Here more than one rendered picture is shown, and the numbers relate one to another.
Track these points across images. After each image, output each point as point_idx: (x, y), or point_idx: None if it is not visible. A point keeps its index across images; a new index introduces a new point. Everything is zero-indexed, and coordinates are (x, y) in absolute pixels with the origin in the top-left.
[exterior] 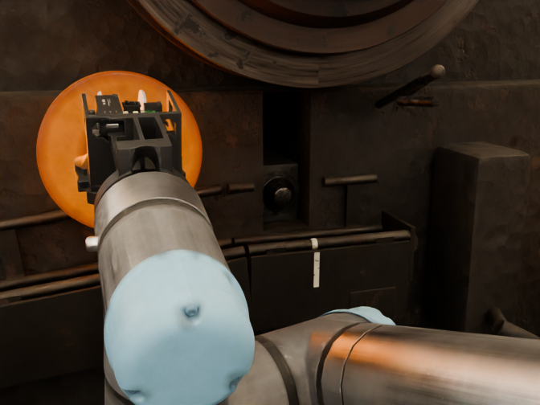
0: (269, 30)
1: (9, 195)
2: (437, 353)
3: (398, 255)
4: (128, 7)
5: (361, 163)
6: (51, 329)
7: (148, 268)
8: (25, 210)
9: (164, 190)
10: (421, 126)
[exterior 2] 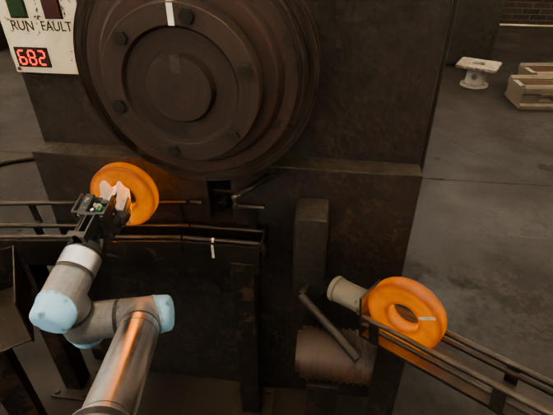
0: (174, 159)
1: None
2: (114, 342)
3: (253, 253)
4: None
5: (258, 198)
6: None
7: (42, 294)
8: None
9: (72, 256)
10: (291, 186)
